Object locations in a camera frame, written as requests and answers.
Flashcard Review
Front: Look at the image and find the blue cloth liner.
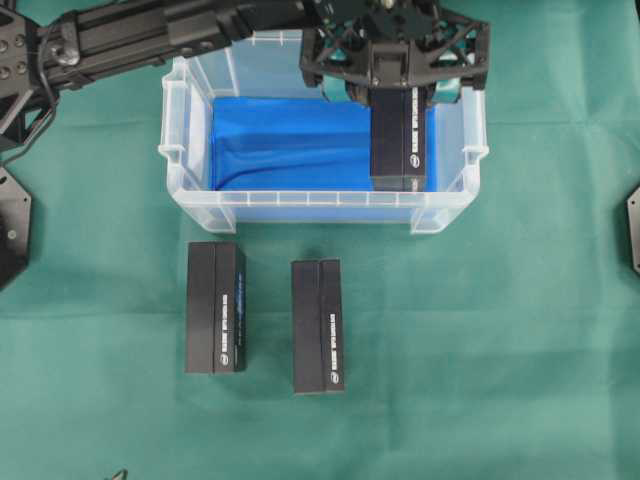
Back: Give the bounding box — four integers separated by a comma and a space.
209, 97, 438, 192

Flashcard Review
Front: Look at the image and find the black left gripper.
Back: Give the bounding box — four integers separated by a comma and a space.
299, 1, 490, 104

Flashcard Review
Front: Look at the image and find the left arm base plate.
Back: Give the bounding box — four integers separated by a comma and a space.
0, 167, 32, 290

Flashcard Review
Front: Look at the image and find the green table cloth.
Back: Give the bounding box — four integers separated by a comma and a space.
1, 1, 639, 479

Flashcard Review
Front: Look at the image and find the black camera box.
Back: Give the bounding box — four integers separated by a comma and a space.
291, 259, 346, 395
370, 87, 427, 192
185, 242, 247, 374

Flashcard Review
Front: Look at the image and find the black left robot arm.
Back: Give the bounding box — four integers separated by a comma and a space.
1, 1, 490, 163

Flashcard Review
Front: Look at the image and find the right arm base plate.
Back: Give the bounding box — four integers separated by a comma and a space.
626, 186, 640, 274

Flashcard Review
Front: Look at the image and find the clear plastic storage bin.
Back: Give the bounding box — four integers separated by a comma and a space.
159, 31, 489, 234

